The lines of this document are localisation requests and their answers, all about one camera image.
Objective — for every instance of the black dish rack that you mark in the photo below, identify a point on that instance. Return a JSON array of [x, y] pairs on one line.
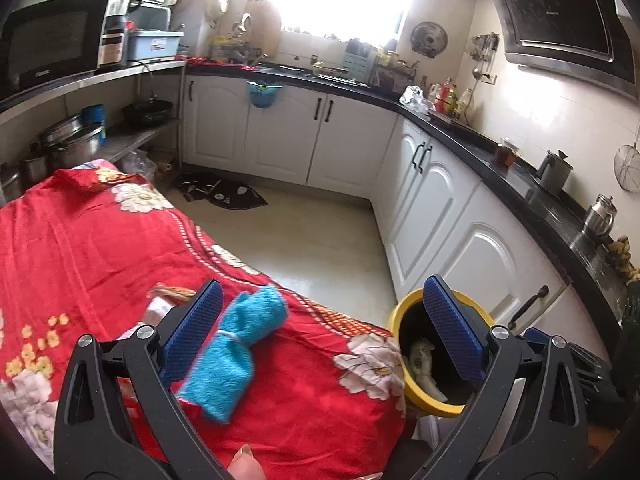
[[395, 72]]

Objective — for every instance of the black blender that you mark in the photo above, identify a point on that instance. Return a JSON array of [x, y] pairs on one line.
[[117, 30]]

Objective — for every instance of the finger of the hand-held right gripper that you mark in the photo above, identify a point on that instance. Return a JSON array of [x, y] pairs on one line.
[[537, 337]]

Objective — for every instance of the light blue box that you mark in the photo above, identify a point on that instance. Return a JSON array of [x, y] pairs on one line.
[[152, 16]]

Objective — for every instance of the grey kettle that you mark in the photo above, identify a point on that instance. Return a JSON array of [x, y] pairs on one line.
[[552, 172]]

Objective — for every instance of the blue canister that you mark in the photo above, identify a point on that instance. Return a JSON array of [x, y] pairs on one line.
[[94, 120]]

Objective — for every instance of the clear plastic bag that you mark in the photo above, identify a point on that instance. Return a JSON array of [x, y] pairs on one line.
[[135, 165]]

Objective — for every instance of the steel faucet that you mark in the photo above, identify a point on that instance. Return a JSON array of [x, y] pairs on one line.
[[244, 22]]

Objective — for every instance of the dark red jar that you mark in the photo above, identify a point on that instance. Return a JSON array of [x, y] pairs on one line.
[[505, 154]]

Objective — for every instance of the hanging kitchen utensils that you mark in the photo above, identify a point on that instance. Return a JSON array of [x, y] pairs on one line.
[[484, 52]]

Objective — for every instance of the bunch of bananas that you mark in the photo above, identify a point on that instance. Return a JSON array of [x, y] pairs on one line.
[[622, 257]]

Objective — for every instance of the wall socket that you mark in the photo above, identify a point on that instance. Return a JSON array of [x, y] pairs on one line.
[[488, 79]]

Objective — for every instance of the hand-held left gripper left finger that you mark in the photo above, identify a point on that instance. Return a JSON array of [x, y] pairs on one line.
[[195, 330]]

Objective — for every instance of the black wok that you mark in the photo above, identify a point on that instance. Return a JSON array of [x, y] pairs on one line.
[[147, 112]]

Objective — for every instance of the black range hood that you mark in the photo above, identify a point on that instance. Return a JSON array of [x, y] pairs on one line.
[[555, 15]]

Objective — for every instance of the person's left hand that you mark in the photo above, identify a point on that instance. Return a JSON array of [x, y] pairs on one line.
[[247, 465]]

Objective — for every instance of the yellow rimmed trash bin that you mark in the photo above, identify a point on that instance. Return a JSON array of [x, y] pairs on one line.
[[397, 355]]

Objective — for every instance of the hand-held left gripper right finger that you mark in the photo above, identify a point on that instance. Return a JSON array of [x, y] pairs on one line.
[[455, 330]]

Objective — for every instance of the white paper scrap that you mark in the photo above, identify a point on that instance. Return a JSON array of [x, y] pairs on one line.
[[157, 315]]

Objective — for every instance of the metal kitchen shelf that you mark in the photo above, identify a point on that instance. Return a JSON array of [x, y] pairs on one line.
[[130, 142]]

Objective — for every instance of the blue towel bundle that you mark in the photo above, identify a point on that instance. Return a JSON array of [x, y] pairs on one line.
[[230, 355]]

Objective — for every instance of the white plastic bag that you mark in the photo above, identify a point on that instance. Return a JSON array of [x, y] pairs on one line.
[[415, 99], [425, 365]]

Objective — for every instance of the striped snack wrapper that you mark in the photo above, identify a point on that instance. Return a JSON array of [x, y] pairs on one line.
[[172, 292]]

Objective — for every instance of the shiny steel kettle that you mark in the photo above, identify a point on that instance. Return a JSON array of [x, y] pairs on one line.
[[599, 220]]

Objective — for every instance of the wooden cutting board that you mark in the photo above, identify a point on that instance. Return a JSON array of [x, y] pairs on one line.
[[265, 27]]

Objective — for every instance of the steel pot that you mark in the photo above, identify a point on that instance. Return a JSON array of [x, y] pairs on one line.
[[75, 147]]

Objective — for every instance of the white kitchen cabinets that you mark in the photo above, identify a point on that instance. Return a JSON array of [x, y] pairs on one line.
[[280, 140]]

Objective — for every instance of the group of condiment bottles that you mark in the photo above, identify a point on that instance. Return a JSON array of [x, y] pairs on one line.
[[443, 97]]

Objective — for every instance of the blue dish box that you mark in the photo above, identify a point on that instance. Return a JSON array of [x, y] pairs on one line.
[[152, 46]]

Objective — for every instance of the white hanging pot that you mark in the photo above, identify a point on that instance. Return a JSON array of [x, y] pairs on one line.
[[218, 7]]

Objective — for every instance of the white bottle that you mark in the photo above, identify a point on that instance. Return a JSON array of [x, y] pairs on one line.
[[465, 104]]

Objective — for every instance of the round black wall fan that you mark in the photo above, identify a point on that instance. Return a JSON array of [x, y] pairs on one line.
[[429, 39]]

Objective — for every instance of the dark floor mat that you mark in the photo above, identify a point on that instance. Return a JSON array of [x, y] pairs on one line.
[[225, 192]]

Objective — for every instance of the yellow oil bottle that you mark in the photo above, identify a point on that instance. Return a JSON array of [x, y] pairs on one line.
[[454, 102]]

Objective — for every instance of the black stone countertop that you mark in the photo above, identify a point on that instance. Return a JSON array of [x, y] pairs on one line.
[[550, 215]]

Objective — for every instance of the blue hanging basket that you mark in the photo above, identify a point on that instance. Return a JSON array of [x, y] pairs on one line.
[[264, 95]]

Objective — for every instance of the red floral blanket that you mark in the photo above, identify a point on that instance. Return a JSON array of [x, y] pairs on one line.
[[90, 260]]

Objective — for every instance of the black microwave oven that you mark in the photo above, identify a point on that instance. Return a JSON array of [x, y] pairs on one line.
[[50, 42]]

